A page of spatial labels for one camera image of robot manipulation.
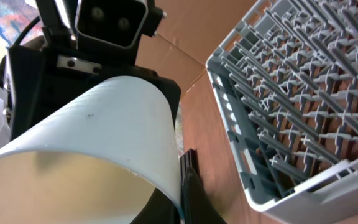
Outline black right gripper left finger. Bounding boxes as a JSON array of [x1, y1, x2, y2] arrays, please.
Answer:
[[131, 188, 180, 224]]

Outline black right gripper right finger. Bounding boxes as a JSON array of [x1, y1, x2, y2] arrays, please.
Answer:
[[180, 149, 226, 224]]

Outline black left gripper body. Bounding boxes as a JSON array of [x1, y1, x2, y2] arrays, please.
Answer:
[[5, 46, 181, 139]]

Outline small white cup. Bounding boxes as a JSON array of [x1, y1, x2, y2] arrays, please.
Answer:
[[0, 76, 181, 223]]

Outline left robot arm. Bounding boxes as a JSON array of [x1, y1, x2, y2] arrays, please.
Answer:
[[0, 45, 181, 148]]

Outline grey plastic dish rack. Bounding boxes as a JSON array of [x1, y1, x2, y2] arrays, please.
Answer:
[[206, 0, 358, 223]]

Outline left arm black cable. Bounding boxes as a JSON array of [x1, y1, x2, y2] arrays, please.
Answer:
[[12, 15, 42, 47]]

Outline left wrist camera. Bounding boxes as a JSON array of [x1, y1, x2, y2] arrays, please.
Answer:
[[75, 0, 149, 49]]

